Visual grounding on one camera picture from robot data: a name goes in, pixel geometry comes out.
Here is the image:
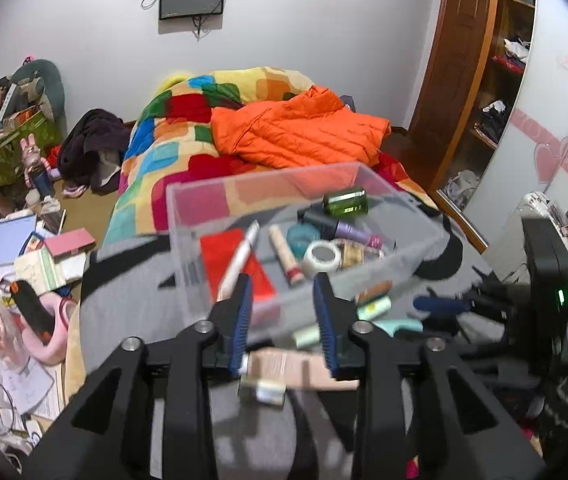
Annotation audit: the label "red foil pouch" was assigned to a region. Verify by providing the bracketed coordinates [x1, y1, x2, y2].
[200, 228, 278, 322]

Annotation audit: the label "teal tape roll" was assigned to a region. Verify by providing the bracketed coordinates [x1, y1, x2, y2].
[286, 223, 321, 254]

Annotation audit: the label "wooden door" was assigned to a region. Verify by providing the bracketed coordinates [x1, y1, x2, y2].
[408, 0, 501, 197]

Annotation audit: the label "grey black striped blanket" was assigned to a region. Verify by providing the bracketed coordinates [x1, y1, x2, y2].
[79, 205, 491, 480]

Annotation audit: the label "orange down jacket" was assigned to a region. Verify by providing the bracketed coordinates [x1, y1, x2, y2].
[210, 85, 393, 170]

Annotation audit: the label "dark green bottle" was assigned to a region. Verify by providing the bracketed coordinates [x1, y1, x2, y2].
[322, 188, 368, 216]

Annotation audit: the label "white click pen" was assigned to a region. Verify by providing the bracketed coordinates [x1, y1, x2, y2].
[216, 220, 261, 304]

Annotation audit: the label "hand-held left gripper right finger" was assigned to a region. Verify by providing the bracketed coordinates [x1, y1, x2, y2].
[312, 271, 548, 480]

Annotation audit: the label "clear pink bag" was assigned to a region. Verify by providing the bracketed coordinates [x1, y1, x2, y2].
[0, 292, 30, 362]

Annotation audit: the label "black orange massager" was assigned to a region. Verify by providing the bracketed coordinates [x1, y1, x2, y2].
[11, 278, 55, 347]

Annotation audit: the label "pink book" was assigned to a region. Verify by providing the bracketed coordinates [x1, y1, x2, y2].
[43, 228, 98, 259]

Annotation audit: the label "teal tube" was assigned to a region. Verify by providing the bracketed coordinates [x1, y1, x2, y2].
[376, 319, 423, 339]

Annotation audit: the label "dark clothes pile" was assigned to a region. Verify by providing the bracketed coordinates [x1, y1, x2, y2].
[57, 108, 133, 194]

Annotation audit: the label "small green box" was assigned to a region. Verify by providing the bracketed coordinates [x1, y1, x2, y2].
[238, 377, 288, 407]

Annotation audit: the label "purple bottle with dark cap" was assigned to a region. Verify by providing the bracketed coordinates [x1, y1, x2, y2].
[300, 208, 384, 250]

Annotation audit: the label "white tube with green print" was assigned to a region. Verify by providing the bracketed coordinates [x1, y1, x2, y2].
[356, 296, 393, 321]

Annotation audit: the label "white sliding door with hearts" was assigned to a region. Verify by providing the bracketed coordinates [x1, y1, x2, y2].
[464, 0, 568, 343]

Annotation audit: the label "loose white papers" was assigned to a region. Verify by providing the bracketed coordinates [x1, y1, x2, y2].
[0, 354, 61, 422]

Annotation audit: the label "cream tube with red end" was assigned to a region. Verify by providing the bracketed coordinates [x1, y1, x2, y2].
[269, 224, 305, 286]

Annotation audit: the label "white plastic bag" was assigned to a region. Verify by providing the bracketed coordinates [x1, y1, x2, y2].
[441, 169, 480, 211]

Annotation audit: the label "clear plastic bin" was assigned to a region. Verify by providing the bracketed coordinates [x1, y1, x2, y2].
[165, 162, 446, 347]

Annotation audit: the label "blue white booklet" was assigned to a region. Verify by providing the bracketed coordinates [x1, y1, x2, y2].
[0, 213, 39, 274]

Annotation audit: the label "green basket of clutter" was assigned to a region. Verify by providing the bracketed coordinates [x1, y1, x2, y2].
[0, 109, 60, 187]

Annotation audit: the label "wooden wardrobe shelf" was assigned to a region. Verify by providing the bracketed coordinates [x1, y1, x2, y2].
[409, 0, 538, 213]

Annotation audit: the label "green cream book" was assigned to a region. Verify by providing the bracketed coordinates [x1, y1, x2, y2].
[13, 247, 88, 294]

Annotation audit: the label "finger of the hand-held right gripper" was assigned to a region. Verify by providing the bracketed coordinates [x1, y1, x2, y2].
[444, 330, 510, 368]
[412, 282, 512, 323]

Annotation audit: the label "white tape roll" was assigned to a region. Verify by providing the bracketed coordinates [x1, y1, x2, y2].
[303, 240, 344, 275]

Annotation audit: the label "beige cosmetic tube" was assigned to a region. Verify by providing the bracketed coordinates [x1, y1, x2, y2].
[244, 347, 361, 392]

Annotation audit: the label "pink bunny toy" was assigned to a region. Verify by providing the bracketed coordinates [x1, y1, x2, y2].
[19, 135, 50, 187]

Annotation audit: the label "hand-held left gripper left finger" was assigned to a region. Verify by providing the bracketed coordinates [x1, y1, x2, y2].
[24, 272, 255, 480]

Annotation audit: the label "grey neck pillow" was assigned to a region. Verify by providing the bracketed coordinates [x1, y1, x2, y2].
[9, 59, 67, 122]

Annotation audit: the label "colourful checked quilt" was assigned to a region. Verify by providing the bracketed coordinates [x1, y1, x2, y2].
[101, 66, 441, 252]

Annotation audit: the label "white suitcase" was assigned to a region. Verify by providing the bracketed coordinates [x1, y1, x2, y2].
[516, 190, 568, 262]

